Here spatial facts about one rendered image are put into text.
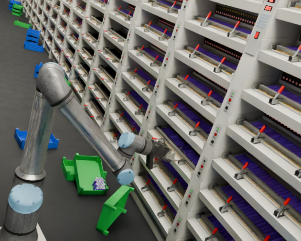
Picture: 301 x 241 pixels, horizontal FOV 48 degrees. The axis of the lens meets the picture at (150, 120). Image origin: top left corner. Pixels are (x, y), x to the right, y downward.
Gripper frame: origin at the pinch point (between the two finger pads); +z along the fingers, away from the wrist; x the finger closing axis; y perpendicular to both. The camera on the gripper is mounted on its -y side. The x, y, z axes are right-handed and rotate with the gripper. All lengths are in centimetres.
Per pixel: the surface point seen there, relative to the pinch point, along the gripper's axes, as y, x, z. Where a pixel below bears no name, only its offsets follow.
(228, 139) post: 29.5, -25.4, 2.2
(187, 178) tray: -2.6, -12.8, 5.3
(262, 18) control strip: 86, -20, -17
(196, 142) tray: 17.5, -7.9, 1.1
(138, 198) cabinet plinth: -49, 32, 20
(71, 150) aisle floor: -60, 105, -10
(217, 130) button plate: 30.9, -20.8, -3.2
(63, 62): -35, 323, 17
